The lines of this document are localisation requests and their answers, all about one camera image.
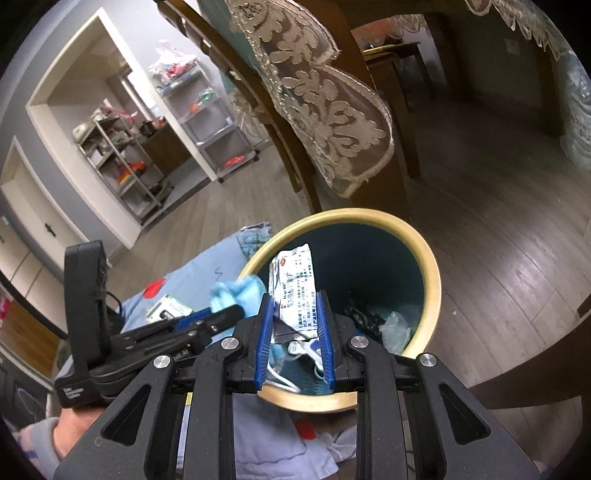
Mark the white printed sachet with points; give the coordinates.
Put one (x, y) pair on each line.
(292, 287)

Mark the metal storage rack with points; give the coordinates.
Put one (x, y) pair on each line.
(118, 158)

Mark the clear plastic water bottle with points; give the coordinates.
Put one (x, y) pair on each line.
(574, 95)

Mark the person's left hand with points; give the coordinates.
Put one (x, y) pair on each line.
(71, 426)

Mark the grey rolling shelf cart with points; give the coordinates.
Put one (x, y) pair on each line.
(203, 116)

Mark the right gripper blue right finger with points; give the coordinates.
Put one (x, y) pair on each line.
(325, 340)

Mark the blue face mask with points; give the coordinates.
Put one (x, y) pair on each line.
(246, 292)

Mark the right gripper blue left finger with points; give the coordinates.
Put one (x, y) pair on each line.
(261, 361)

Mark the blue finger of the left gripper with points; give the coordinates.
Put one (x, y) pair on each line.
(205, 324)

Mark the teal bin yellow rim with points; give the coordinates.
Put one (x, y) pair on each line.
(369, 256)

